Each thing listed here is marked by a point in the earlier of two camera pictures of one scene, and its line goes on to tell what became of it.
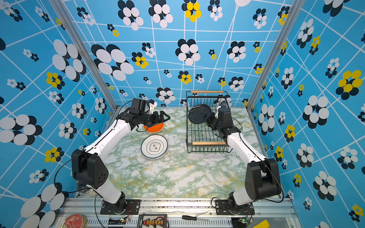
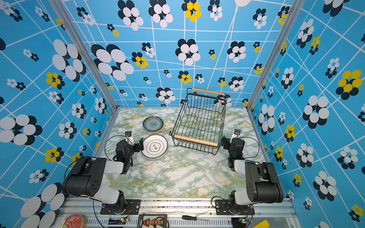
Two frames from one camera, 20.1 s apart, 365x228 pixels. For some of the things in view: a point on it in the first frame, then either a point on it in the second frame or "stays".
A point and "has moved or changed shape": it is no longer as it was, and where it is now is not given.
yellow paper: [263, 224] stays
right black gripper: [208, 119] → [226, 141]
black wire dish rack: [201, 116] has moved or changed shape
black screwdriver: [192, 217] stays
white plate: [154, 147] stays
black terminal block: [152, 221] stays
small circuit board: [117, 221] stays
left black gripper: [157, 119] → [136, 146]
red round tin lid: [75, 221] stays
